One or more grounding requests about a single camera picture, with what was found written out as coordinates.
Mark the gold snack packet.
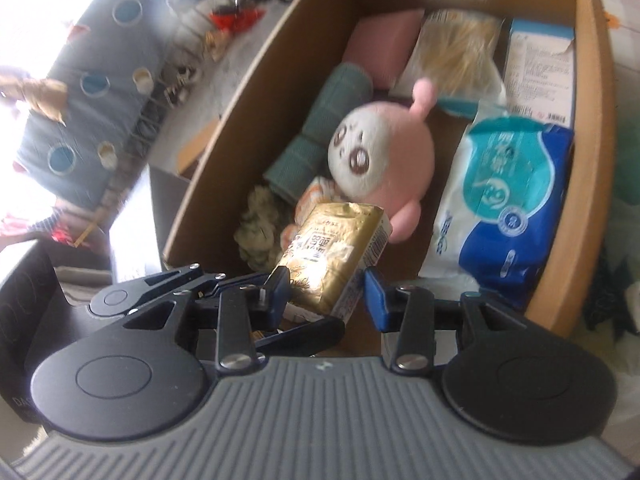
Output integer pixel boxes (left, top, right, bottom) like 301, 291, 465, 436
276, 201, 392, 324

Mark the brown crumpled paper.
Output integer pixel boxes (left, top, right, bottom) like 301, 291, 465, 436
0, 76, 69, 127

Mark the green rolled towel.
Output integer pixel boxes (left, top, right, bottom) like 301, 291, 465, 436
263, 62, 374, 207

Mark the brown cardboard box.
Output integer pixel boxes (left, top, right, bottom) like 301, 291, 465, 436
162, 0, 617, 357

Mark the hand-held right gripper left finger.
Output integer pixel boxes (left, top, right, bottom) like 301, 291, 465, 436
122, 266, 292, 374

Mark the red plastic bag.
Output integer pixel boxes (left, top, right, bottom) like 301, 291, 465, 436
209, 6, 267, 32

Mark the clear packet of beige sticks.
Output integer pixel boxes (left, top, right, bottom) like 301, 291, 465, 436
389, 8, 507, 107

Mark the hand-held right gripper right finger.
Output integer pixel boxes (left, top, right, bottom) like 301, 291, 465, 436
363, 267, 527, 376

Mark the pink white plush toy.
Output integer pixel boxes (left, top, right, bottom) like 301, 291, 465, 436
326, 77, 437, 246

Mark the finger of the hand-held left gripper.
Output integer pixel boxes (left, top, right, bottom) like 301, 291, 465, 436
252, 316, 347, 359
127, 263, 229, 312

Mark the black white sneaker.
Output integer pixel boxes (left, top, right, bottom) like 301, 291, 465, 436
164, 77, 193, 107
172, 62, 202, 86

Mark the beige fluffy cloth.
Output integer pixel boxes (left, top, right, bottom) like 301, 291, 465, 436
234, 185, 297, 272

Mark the white blue printed box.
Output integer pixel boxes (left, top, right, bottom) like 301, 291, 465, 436
501, 17, 577, 129

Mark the pink sponge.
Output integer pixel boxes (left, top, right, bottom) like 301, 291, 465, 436
344, 8, 427, 92

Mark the grey quilt with circles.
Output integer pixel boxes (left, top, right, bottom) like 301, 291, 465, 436
14, 0, 168, 212

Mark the blue white wet wipes pack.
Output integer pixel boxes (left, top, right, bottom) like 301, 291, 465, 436
419, 102, 577, 312

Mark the dark cloth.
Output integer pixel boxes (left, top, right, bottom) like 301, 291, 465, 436
584, 242, 640, 333

